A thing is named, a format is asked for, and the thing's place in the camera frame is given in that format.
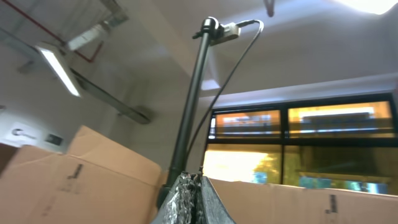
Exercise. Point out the ceiling fluorescent light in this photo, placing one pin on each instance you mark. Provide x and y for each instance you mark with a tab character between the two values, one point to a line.
55	60

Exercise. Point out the overhead camera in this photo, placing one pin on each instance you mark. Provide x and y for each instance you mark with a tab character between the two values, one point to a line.
226	32

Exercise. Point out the black overhead camera pole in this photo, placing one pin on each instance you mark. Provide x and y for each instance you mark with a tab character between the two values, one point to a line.
207	32

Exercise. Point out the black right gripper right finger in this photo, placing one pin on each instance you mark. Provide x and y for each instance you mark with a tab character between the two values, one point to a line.
210	207

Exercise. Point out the black framed window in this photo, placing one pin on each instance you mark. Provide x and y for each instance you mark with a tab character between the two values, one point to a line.
347	142

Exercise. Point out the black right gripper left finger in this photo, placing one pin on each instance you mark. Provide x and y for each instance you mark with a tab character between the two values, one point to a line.
178	205

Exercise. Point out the cardboard box wall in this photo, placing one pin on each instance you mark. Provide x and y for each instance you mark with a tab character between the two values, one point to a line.
100	181

